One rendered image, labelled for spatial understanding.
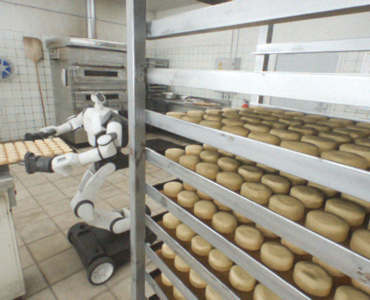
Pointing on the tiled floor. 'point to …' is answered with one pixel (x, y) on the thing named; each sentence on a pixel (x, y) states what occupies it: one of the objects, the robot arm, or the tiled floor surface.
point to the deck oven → (86, 78)
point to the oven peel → (34, 44)
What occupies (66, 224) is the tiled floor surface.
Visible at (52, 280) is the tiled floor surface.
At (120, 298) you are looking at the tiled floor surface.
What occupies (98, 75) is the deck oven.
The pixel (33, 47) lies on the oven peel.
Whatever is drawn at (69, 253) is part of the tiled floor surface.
